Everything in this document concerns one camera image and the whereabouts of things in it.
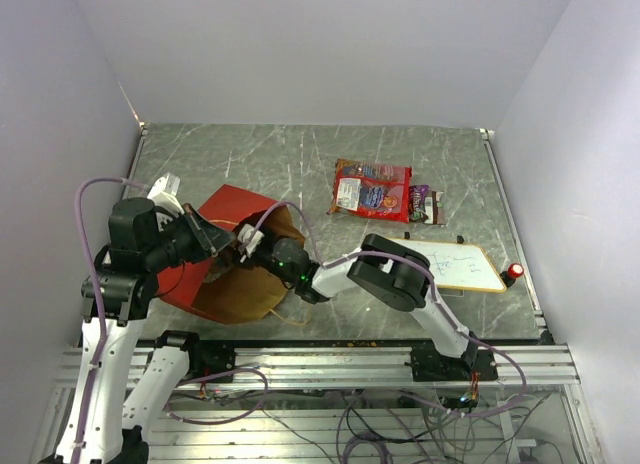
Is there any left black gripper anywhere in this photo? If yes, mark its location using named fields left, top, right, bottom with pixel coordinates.
left=144, top=201, right=236, bottom=270

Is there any red paper bag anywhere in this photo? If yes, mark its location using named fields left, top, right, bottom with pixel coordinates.
left=158, top=184, right=288, bottom=325

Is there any red candy bag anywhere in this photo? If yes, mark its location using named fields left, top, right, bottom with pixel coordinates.
left=329, top=158, right=412, bottom=223

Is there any purple snack pack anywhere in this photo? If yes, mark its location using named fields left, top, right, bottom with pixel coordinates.
left=408, top=185, right=432, bottom=224

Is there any brown chocolate snack pack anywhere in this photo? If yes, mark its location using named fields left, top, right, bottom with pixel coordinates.
left=428, top=190, right=446, bottom=226

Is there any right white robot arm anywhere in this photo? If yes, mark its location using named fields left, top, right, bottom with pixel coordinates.
left=239, top=234, right=478, bottom=380

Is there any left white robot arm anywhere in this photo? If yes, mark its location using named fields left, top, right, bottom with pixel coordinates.
left=44, top=197, right=235, bottom=463

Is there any small whiteboard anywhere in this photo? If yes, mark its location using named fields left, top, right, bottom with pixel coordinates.
left=392, top=238, right=506, bottom=293

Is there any red emergency stop button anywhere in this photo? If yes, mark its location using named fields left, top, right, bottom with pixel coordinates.
left=500, top=262, right=525, bottom=288

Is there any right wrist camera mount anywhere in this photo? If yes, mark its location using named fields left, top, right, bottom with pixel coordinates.
left=237, top=224, right=264, bottom=261

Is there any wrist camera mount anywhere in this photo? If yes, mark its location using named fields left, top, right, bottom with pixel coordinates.
left=237, top=224, right=264, bottom=261
left=147, top=173, right=183, bottom=215

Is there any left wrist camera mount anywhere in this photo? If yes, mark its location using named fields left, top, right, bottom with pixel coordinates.
left=147, top=173, right=183, bottom=215

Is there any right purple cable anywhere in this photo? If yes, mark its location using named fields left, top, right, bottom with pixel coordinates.
left=244, top=200, right=529, bottom=420

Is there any purple cable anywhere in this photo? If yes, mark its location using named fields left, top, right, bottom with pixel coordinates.
left=64, top=176, right=161, bottom=464
left=244, top=200, right=529, bottom=420

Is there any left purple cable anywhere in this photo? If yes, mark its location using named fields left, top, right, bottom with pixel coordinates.
left=64, top=176, right=161, bottom=464

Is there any aluminium rail frame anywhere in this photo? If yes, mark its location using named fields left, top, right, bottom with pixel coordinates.
left=36, top=329, right=603, bottom=463

